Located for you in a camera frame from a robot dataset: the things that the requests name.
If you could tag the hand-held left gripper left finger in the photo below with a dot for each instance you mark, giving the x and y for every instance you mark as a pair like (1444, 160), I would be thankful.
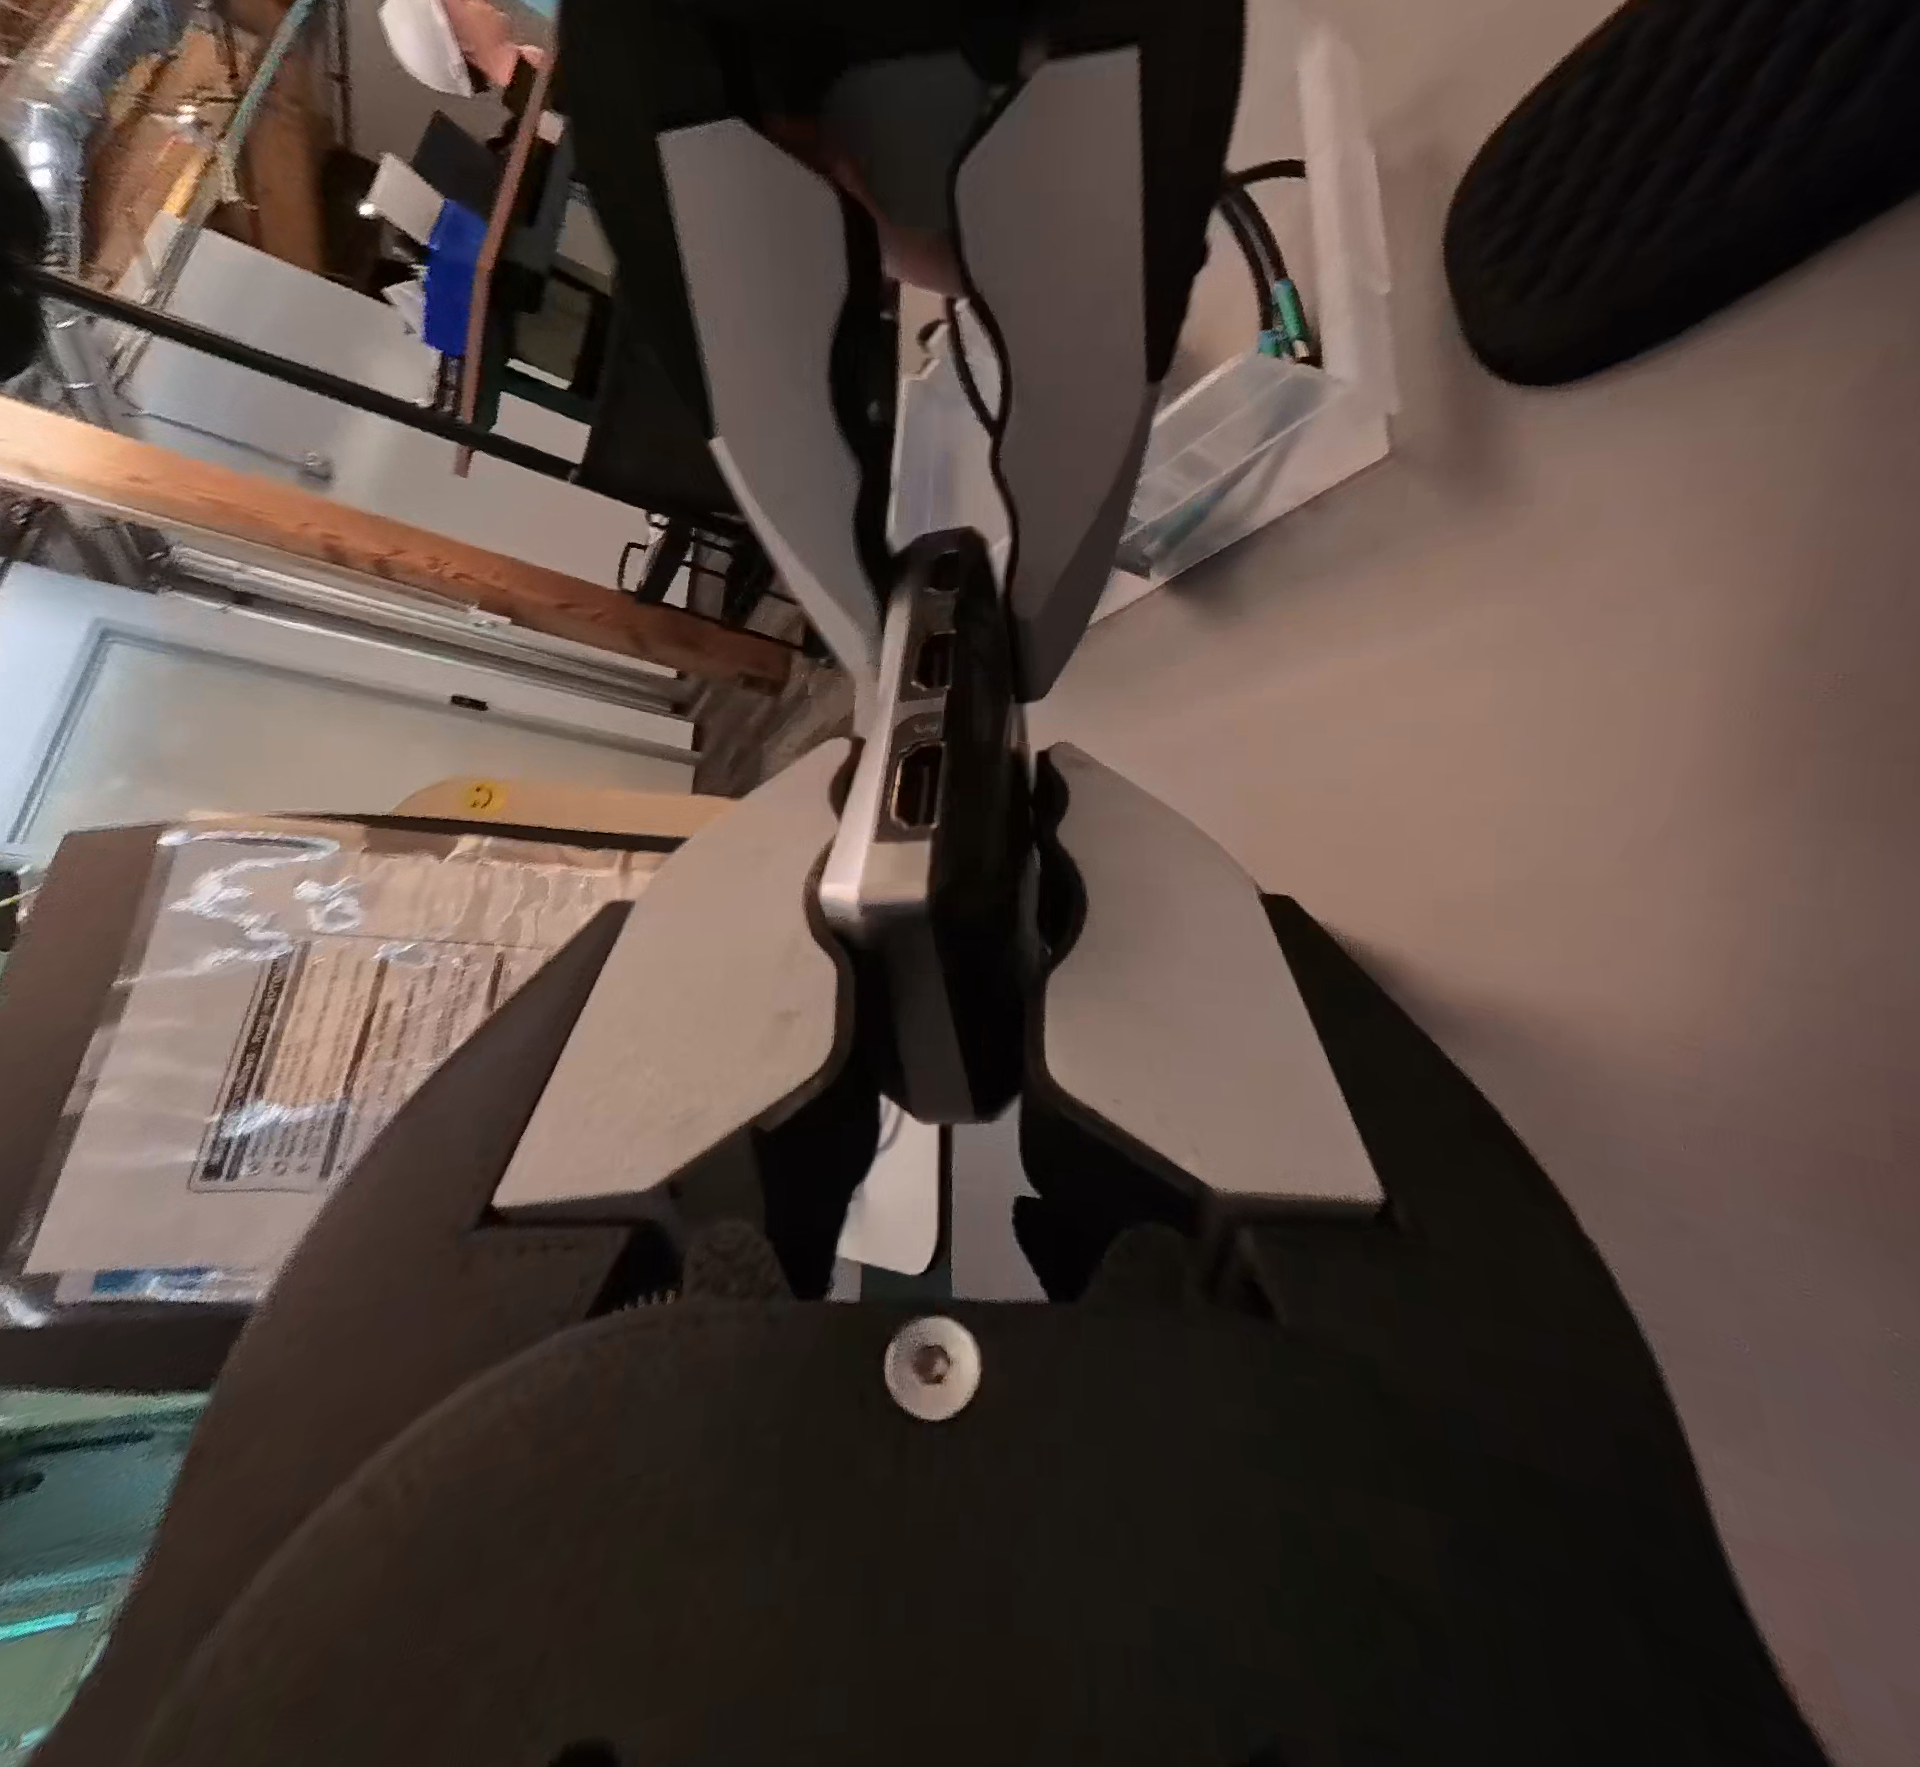
(707, 1018)

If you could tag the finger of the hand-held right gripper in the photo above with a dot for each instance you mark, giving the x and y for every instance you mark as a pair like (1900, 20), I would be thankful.
(763, 327)
(1072, 295)

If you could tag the silver spiral duct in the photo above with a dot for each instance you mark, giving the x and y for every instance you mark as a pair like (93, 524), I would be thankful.
(92, 42)

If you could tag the wooden framed instruction board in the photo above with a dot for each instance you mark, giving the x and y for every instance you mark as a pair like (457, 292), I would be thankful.
(299, 1046)

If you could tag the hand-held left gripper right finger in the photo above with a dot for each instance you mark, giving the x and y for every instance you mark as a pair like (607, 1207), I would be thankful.
(1185, 1018)

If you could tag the clear plastic bin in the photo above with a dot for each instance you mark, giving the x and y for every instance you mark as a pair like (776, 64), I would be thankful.
(1272, 476)

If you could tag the grey hdmi hub adapter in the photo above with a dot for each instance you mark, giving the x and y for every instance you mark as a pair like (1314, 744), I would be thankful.
(898, 956)

